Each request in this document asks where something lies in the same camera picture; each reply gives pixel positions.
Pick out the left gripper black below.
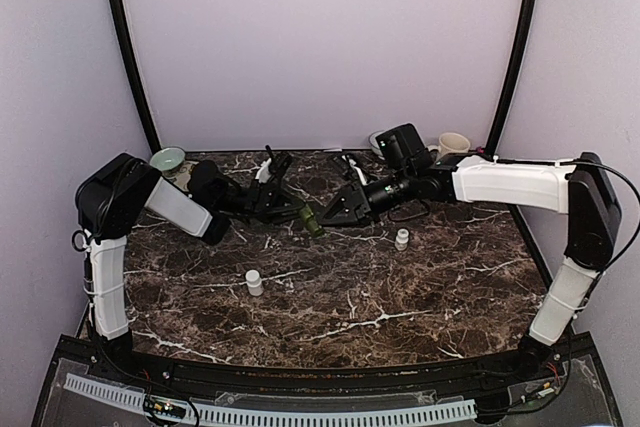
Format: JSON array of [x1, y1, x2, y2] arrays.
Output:
[[215, 178, 310, 225]]

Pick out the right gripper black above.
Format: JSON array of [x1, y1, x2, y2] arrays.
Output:
[[317, 167, 415, 228]]

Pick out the green weekly pill organizer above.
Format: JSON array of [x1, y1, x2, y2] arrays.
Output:
[[298, 202, 325, 238]]

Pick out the white pill bottle front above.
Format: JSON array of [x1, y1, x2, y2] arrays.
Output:
[[245, 270, 264, 297]]

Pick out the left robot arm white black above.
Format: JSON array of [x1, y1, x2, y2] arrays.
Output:
[[75, 152, 305, 343]]

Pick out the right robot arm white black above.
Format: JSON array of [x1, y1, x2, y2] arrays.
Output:
[[319, 123, 626, 381]]

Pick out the pale green bowl right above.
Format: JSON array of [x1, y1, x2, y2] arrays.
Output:
[[368, 131, 382, 157]]

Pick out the pale green bowl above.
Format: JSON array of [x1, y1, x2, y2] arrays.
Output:
[[368, 131, 382, 157], [149, 147, 186, 178]]

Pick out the patterned coaster under bowl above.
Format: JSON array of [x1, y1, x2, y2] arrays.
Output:
[[165, 160, 198, 190]]

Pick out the cream ceramic mug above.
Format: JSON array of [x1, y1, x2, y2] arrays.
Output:
[[427, 132, 471, 158]]

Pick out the pale green bowl left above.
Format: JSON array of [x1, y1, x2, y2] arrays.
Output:
[[149, 147, 186, 178]]

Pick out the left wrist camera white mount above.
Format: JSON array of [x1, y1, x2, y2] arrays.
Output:
[[254, 145, 293, 184]]

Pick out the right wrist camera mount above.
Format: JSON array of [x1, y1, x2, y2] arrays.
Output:
[[330, 152, 374, 186]]

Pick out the white slotted cable duct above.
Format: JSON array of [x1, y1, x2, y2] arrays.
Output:
[[63, 373, 477, 426]]

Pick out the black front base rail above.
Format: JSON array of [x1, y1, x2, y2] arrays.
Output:
[[115, 350, 524, 396]]

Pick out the left black frame post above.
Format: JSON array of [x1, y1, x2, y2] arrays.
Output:
[[108, 0, 162, 153]]

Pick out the black frame post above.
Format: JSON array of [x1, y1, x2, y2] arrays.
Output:
[[484, 0, 536, 155], [108, 0, 162, 153]]

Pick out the right black frame post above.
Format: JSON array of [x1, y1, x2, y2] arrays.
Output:
[[484, 0, 536, 155]]

